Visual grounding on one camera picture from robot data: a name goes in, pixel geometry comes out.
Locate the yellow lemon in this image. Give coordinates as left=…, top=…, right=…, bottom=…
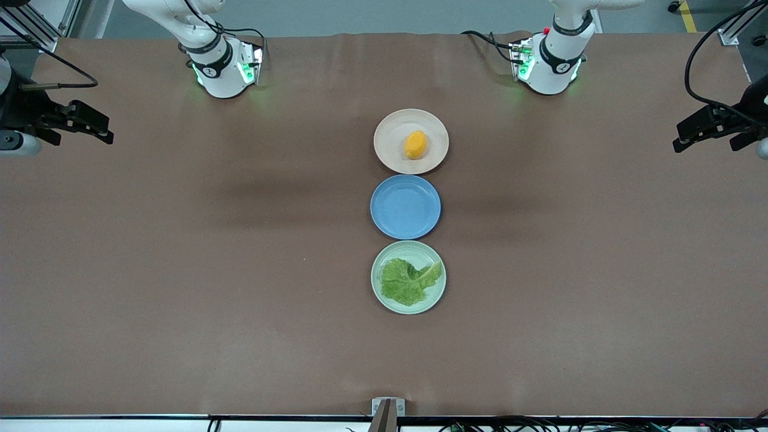
left=404, top=130, right=428, bottom=160

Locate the green lettuce leaf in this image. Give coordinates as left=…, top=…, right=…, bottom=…
left=380, top=258, right=443, bottom=307

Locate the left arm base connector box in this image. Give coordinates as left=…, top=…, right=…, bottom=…
left=509, top=39, right=536, bottom=82

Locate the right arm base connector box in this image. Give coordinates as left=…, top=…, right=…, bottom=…
left=237, top=41, right=265, bottom=86

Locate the brown table mat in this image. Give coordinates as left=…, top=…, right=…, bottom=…
left=0, top=31, right=768, bottom=418

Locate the blue round plate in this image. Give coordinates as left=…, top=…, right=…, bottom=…
left=370, top=175, right=442, bottom=241

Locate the beige round plate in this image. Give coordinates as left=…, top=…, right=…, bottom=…
left=373, top=109, right=450, bottom=175

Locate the pale green round plate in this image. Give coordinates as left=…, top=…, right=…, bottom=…
left=370, top=240, right=447, bottom=316

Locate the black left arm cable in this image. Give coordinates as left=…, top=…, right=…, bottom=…
left=684, top=0, right=768, bottom=128

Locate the aluminium frame profile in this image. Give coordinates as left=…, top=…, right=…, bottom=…
left=0, top=0, right=82, bottom=55
left=717, top=0, right=768, bottom=46

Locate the black right base cable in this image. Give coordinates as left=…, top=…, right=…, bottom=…
left=178, top=0, right=268, bottom=68

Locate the black base cable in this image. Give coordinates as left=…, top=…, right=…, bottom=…
left=461, top=30, right=524, bottom=64
left=178, top=0, right=268, bottom=68

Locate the black left base cable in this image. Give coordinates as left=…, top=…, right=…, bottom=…
left=461, top=30, right=524, bottom=64

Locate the metal bracket with post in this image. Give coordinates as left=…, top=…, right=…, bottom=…
left=367, top=397, right=406, bottom=432

